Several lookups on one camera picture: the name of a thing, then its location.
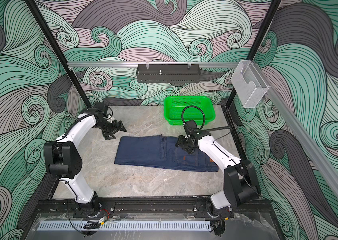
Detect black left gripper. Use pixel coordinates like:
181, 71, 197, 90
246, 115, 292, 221
96, 119, 127, 140

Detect dark blue denim trousers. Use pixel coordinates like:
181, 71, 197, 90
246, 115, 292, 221
114, 135, 219, 172

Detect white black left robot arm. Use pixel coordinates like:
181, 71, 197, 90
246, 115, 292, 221
43, 102, 127, 218

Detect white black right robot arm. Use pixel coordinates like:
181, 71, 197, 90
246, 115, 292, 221
176, 120, 258, 210

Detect green plastic laundry basket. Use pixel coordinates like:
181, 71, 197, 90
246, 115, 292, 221
164, 96, 216, 127

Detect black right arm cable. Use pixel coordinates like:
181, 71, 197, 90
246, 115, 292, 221
180, 105, 233, 134

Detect clear plastic wall holder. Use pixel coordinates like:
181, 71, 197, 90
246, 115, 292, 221
231, 61, 269, 109

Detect aluminium rail back wall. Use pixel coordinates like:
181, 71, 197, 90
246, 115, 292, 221
67, 61, 239, 69

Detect aluminium rail wall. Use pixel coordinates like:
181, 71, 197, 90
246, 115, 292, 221
67, 61, 239, 69
252, 63, 338, 199

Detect black corner frame post left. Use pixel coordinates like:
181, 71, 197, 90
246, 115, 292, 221
24, 0, 92, 108

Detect black corner frame post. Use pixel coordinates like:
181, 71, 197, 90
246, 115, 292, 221
226, 1, 281, 109
24, 0, 92, 108

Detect white slotted cable duct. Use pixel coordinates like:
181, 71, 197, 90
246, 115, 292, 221
36, 220, 212, 232

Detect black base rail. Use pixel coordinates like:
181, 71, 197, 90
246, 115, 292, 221
32, 196, 275, 221

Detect aluminium rail right wall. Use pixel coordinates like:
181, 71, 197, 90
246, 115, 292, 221
252, 63, 338, 199

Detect black corner frame post right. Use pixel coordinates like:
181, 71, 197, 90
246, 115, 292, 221
226, 1, 281, 109

